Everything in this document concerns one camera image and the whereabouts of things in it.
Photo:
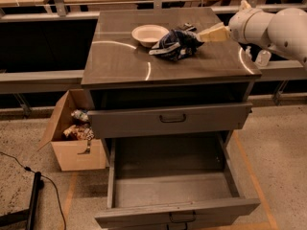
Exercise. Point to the black remote control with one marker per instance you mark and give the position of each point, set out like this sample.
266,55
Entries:
187,27

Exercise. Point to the grey drawer cabinet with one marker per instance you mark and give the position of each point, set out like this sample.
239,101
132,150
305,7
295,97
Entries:
121,74

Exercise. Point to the small clear bottle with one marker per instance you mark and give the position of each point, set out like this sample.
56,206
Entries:
248,52

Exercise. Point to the black drawer handle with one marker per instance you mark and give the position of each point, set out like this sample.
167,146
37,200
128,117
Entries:
170,119
182,217

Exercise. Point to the cardboard box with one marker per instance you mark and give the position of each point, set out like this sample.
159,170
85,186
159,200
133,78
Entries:
72,155

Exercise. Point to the blue chip bag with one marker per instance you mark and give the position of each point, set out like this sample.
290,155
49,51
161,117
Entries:
176,45

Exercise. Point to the white paper bowl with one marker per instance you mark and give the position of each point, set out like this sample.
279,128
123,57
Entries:
148,35

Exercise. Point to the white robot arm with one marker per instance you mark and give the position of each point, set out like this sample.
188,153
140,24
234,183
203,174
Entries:
282,33

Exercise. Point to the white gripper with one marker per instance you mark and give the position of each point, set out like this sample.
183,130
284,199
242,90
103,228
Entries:
237,24

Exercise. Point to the clear sanitizer bottle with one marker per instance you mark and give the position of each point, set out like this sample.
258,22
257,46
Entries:
263,58

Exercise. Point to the black bottom drawer handle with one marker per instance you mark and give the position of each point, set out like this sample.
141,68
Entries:
182,217

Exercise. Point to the snack bags in box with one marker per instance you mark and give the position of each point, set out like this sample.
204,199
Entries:
81,129

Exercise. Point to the grey bottom drawer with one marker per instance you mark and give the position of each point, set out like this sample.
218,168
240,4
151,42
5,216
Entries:
151,177

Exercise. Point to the grey drawer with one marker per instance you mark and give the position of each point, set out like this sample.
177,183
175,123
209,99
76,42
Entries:
151,177
145,121

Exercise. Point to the grey middle drawer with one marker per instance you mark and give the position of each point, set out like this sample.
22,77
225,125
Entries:
145,121

